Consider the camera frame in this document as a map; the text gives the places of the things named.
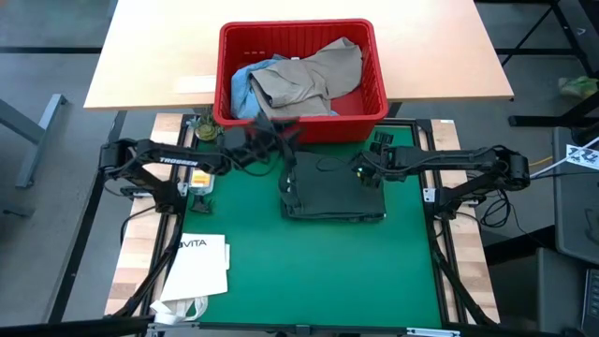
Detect light blue garment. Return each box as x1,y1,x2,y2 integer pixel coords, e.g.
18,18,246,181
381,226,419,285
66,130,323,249
229,53,341,121

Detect white printed sign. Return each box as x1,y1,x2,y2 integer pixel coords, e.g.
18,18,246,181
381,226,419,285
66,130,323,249
564,143,599,172

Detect black metal table legs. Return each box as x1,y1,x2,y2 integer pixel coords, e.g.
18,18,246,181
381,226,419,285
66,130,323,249
499,0,599,128

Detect light wooden table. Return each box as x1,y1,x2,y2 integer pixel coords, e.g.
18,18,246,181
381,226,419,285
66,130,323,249
83,0,515,112

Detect white box with orange label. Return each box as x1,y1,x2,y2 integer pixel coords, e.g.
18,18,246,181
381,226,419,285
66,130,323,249
187,168,216,196

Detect beige garment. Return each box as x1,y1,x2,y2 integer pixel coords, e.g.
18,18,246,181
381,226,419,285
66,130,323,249
248,37,364,119

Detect dark blue denim jeans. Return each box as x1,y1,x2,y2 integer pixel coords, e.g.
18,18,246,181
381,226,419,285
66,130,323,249
280,205,387,224

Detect black metal station frame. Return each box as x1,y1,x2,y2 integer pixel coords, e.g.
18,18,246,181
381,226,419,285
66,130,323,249
104,112,501,337

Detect small potted succulent plant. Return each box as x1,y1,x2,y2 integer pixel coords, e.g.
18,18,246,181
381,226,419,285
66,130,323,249
186,110,226,142

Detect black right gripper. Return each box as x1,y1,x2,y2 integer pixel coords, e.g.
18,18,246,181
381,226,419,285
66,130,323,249
357,145,409,190

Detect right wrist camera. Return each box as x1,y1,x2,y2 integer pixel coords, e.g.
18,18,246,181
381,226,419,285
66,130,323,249
373,130,396,148

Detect grey cabinet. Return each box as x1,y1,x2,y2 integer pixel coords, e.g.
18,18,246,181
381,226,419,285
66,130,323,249
551,125,599,267

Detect red plastic laundry bin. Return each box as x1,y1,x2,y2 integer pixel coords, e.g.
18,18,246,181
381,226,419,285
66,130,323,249
212,18,390,148

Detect white floor cable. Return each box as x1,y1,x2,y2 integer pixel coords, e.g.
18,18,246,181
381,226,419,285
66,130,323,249
531,135,599,179

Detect small black stand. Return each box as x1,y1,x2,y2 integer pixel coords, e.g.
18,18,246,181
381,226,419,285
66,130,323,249
188,195,217,216

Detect black cable bundle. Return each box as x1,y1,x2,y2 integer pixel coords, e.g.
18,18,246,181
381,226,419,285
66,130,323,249
476,189,517,231

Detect green object on floor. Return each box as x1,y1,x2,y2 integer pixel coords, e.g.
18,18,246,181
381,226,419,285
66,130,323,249
558,75,599,97

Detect grey box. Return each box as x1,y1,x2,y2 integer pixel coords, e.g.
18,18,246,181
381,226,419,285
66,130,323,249
486,246,587,334

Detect grey metal table leg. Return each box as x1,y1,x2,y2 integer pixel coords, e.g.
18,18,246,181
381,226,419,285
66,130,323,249
0,93,69,189

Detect pale paper strip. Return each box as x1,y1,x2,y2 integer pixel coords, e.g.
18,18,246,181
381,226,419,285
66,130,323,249
174,75,218,95

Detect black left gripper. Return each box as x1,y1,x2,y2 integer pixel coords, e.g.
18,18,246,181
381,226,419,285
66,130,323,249
223,116,301,175

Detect green table mat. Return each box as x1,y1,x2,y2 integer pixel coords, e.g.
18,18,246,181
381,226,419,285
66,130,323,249
179,123,444,329

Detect white tote bag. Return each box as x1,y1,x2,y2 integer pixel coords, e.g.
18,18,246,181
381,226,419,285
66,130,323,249
149,231,232,326

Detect dark green shirt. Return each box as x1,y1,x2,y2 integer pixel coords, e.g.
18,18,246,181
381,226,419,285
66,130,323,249
278,150,387,220

